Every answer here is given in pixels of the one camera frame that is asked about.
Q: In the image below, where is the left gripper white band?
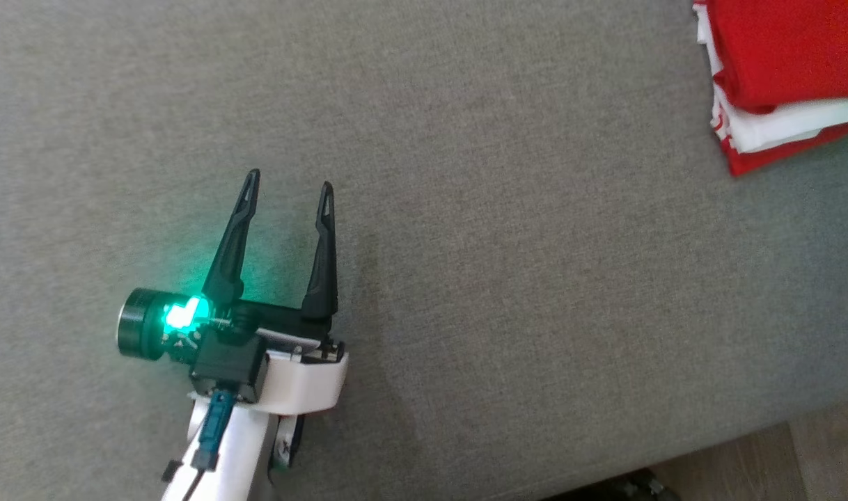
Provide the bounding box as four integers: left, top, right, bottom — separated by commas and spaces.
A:
201, 168, 349, 413

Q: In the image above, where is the red garment with white stripes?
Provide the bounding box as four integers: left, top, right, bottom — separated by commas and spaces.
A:
693, 0, 848, 154

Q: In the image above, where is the left blue plug black cable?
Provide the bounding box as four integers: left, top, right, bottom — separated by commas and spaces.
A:
177, 390, 238, 501

